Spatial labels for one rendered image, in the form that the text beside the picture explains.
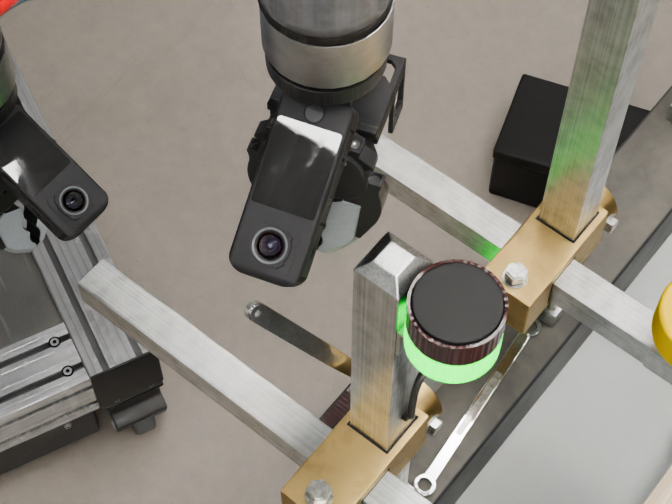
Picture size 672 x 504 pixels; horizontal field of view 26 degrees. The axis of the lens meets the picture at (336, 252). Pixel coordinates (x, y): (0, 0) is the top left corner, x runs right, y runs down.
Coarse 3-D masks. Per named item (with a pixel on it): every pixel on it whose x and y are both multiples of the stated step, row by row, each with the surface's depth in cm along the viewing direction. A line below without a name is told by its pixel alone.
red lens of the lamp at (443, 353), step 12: (432, 264) 87; (420, 276) 87; (492, 276) 87; (504, 288) 86; (408, 300) 86; (408, 312) 85; (504, 312) 85; (408, 324) 86; (504, 324) 85; (420, 336) 85; (492, 336) 85; (420, 348) 86; (432, 348) 85; (444, 348) 84; (456, 348) 84; (468, 348) 84; (480, 348) 85; (492, 348) 86; (444, 360) 86; (456, 360) 86; (468, 360) 86
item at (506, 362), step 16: (528, 336) 130; (512, 352) 129; (496, 368) 128; (496, 384) 128; (480, 400) 127; (464, 416) 126; (464, 432) 125; (448, 448) 125; (432, 464) 124; (416, 480) 123; (432, 480) 123
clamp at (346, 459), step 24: (432, 408) 110; (336, 432) 108; (360, 432) 108; (408, 432) 108; (432, 432) 110; (312, 456) 107; (336, 456) 107; (360, 456) 107; (384, 456) 107; (408, 456) 110; (312, 480) 106; (336, 480) 106; (360, 480) 106
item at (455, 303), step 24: (456, 264) 87; (432, 288) 86; (456, 288) 86; (480, 288) 86; (432, 312) 85; (456, 312) 85; (480, 312) 85; (432, 336) 85; (456, 336) 84; (480, 336) 84; (408, 408) 103
